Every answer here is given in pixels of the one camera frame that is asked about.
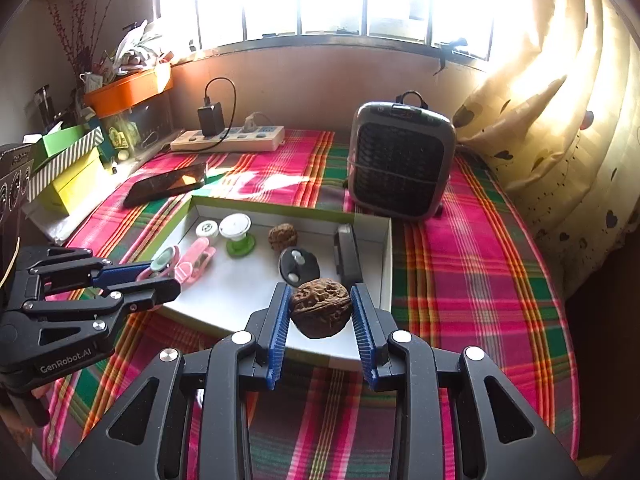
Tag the black charger with cable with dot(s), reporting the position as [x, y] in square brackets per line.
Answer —
[211, 115]

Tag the striped box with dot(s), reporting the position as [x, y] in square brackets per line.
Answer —
[52, 168]

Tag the black smartphone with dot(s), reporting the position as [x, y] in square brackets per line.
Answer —
[171, 183]

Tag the orange tray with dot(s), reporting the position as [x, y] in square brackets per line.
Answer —
[127, 92]

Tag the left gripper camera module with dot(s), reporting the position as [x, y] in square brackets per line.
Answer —
[16, 169]

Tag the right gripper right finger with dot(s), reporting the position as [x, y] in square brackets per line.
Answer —
[497, 433]

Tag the plaid pink green cloth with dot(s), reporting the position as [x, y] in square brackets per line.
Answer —
[471, 277]

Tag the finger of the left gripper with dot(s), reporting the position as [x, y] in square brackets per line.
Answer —
[145, 295]
[115, 274]

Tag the white green spool holder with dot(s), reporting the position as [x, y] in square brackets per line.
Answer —
[235, 229]

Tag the white power strip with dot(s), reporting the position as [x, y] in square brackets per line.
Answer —
[261, 139]

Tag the brown walnut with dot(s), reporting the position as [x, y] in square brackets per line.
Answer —
[282, 236]
[320, 308]

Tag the black rectangular device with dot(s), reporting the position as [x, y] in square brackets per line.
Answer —
[346, 256]

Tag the grey portable fan heater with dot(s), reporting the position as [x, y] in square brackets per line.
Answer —
[400, 157]

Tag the yellow box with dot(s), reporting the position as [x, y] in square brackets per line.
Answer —
[76, 183]

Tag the cream heart curtain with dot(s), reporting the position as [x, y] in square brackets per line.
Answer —
[557, 121]

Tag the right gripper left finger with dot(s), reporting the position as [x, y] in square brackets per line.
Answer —
[146, 432]

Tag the green box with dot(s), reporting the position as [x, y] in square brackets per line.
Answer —
[57, 141]

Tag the white round bottle cap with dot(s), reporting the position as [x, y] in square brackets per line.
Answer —
[207, 229]

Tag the pink plastic clip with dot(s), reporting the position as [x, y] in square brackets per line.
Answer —
[194, 261]

